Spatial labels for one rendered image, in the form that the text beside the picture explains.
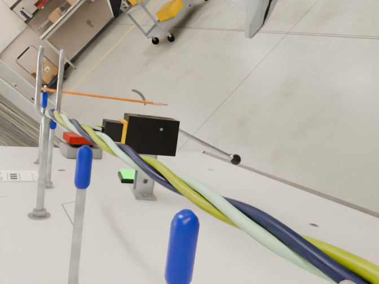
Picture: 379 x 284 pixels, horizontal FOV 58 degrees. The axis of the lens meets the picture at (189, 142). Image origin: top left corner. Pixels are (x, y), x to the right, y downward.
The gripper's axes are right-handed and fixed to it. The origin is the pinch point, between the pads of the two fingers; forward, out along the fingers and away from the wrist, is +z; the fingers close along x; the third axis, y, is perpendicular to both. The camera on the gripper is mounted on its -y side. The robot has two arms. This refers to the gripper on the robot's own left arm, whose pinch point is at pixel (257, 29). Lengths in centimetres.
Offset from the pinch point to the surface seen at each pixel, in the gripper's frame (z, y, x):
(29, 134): 45, 59, -15
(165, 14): 52, 233, -343
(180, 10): 42, 213, -343
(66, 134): 23.1, 23.2, 5.6
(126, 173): 20.4, 7.7, 10.1
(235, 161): 15.0, -3.8, 4.3
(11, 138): 47, 61, -12
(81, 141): 23.1, 20.3, 5.3
